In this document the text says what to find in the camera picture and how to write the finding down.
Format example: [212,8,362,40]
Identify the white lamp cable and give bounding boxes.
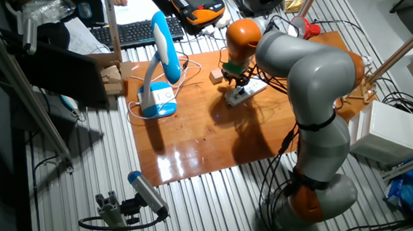
[125,53,203,124]

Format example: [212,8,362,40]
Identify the red desk lamp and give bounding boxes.
[287,15,323,41]

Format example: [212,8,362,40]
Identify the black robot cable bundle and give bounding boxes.
[254,114,304,231]

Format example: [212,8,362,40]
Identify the silver metal cylinder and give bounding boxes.
[20,17,40,56]

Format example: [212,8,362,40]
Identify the aluminium frame bar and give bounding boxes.
[367,0,413,87]
[0,20,85,174]
[93,0,128,62]
[298,0,318,19]
[381,145,413,184]

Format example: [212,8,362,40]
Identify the black flat monitor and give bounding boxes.
[0,28,115,110]

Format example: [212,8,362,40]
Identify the blue plastic bag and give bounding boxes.
[382,152,413,224]

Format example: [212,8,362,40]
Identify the clear plastic bag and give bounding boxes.
[20,0,78,25]

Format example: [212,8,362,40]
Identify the black keyboard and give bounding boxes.
[88,11,187,55]

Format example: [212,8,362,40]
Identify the black lamp power cord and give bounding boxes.
[214,45,292,97]

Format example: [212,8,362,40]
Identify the orange black teach pendant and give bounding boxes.
[167,0,227,37]

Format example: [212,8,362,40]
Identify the black camera cable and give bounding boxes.
[77,208,167,231]

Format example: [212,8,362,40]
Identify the grey camera blue end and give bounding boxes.
[124,170,172,220]

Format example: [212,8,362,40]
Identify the printed paper sheet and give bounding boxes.
[61,16,114,58]

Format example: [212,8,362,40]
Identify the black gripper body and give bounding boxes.
[225,72,249,86]

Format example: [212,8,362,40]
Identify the black smartphone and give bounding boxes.
[148,0,176,19]

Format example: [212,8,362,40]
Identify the light wooden block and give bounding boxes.
[208,67,226,86]

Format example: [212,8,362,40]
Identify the brown wooden board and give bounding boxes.
[116,15,381,203]

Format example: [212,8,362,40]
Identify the white power strip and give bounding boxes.
[223,76,268,110]

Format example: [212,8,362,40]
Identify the white paper sheets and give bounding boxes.
[98,0,174,29]

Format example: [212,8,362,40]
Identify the white rounded object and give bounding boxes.
[214,9,233,30]

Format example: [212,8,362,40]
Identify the wooden peg rack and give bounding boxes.
[340,65,380,106]

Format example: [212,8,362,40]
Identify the white plastic box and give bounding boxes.
[344,99,413,168]

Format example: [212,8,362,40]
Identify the yellow packet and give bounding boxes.
[284,0,306,15]

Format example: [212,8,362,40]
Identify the black cables beside box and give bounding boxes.
[372,76,413,120]

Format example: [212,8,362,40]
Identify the dark computer mouse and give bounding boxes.
[76,1,94,20]

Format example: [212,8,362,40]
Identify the blue white desk lamp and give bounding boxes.
[135,9,187,121]

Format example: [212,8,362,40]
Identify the aluminium camera mount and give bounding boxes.
[92,190,140,231]

